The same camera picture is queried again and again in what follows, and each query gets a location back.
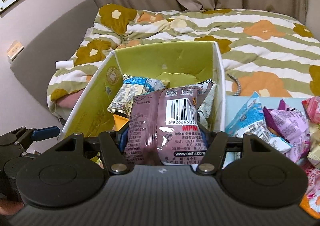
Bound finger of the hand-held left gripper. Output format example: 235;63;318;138
15;127;61;143

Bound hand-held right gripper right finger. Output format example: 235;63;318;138
196;121;272;175

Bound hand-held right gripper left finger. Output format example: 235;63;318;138
46;125;131;175

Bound mauve snack packet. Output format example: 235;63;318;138
124;88;209;166

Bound white cardboard box green inside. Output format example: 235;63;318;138
57;41;227;141

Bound purple snack packet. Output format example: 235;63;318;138
262;99;311;164

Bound orange yellow packet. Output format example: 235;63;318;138
112;113;130;132

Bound silver snack packet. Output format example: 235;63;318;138
197;83;217;130

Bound small cream snack packet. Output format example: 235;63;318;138
123;96;137;119

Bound white paper roll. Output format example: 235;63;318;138
55;61;74;69

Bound grey bed headboard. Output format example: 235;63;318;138
10;0;98;130

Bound floral striped blanket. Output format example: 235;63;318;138
47;3;320;114

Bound pale cream snack packet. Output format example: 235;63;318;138
307;150;320;168

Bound pink patterned snack packet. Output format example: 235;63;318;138
299;162;320;204

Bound orange snack packet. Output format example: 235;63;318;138
299;195;320;220

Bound grey braided cord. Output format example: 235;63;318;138
227;73;242;96

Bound small beige wall box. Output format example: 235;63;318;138
6;40;25;62

